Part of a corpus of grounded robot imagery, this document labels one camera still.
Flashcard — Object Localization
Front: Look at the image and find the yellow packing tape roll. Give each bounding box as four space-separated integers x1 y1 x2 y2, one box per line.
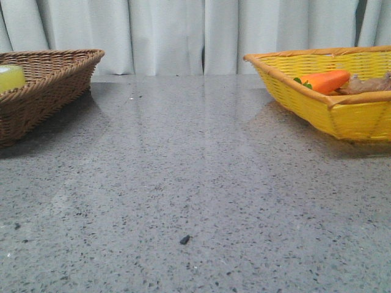
0 65 26 93

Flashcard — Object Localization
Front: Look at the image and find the small black debris piece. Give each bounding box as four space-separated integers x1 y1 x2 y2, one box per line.
180 235 191 245

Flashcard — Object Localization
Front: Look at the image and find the white curtain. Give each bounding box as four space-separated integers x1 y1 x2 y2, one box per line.
1 1 390 76

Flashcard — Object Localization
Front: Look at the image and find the orange toy carrot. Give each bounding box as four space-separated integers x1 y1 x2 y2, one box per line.
293 70 351 95

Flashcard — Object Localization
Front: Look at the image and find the brown wicker basket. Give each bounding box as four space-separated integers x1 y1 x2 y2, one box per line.
1 49 104 147

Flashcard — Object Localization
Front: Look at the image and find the brown ginger root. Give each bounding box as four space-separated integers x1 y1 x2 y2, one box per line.
336 71 390 95

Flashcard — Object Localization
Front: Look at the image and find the yellow woven basket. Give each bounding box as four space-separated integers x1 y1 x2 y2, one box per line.
244 45 390 142

